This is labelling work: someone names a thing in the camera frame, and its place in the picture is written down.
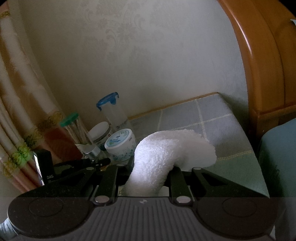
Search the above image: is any white cream jar floral lid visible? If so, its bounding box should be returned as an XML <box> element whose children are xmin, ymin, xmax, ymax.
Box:
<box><xmin>104</xmin><ymin>128</ymin><xmax>137</xmax><ymax>162</ymax></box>

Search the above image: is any glass bottle with silver cap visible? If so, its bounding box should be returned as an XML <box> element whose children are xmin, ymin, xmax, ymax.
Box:
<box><xmin>81</xmin><ymin>144</ymin><xmax>107</xmax><ymax>161</ymax></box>

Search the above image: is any white fluffy cloth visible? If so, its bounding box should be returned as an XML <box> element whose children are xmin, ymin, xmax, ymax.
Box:
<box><xmin>122</xmin><ymin>129</ymin><xmax>217</xmax><ymax>197</ymax></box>

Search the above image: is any green lidded chopstick jar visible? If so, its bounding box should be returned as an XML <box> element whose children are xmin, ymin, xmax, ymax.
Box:
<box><xmin>59</xmin><ymin>112</ymin><xmax>93</xmax><ymax>147</ymax></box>

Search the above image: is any blue lidded clear plastic container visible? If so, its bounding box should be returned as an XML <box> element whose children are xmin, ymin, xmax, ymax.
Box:
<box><xmin>96</xmin><ymin>92</ymin><xmax>132</xmax><ymax>132</ymax></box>

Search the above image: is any dark jar with white lid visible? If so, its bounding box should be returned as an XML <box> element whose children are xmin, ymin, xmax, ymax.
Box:
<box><xmin>88</xmin><ymin>121</ymin><xmax>112</xmax><ymax>151</ymax></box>

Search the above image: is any beige patterned curtain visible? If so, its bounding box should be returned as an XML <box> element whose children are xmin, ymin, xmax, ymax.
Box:
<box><xmin>1</xmin><ymin>1</ymin><xmax>82</xmax><ymax>193</ymax></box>

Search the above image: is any grey green checked tablecloth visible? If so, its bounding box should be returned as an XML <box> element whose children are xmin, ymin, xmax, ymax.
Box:
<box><xmin>132</xmin><ymin>94</ymin><xmax>268</xmax><ymax>195</ymax></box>

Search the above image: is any blue bed sheet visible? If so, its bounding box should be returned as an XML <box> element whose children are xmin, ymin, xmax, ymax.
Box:
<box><xmin>259</xmin><ymin>119</ymin><xmax>295</xmax><ymax>197</ymax></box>

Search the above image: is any orange wooden bed headboard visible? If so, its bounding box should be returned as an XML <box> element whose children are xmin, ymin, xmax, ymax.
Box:
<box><xmin>219</xmin><ymin>1</ymin><xmax>295</xmax><ymax>134</ymax></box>

